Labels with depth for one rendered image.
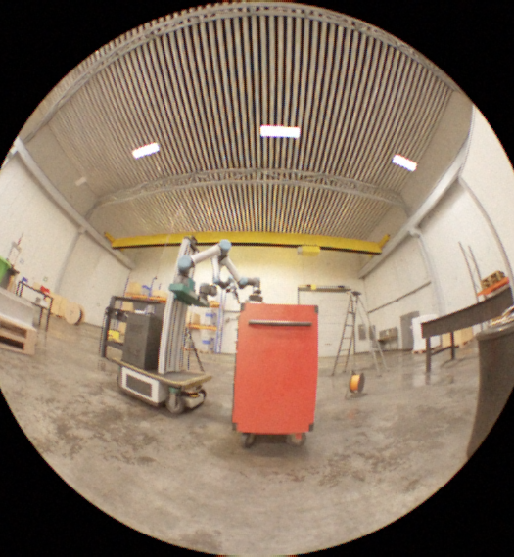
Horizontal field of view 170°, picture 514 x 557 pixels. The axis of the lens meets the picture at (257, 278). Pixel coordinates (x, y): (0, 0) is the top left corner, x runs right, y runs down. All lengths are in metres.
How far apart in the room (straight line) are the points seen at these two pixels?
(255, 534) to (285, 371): 0.84
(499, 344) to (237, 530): 1.09
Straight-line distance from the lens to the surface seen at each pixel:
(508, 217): 1.90
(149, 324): 1.73
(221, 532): 0.79
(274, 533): 0.79
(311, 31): 8.21
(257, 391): 1.02
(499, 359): 0.94
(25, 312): 2.63
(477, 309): 3.07
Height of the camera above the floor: 0.69
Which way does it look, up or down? 22 degrees up
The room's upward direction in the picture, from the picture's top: 4 degrees clockwise
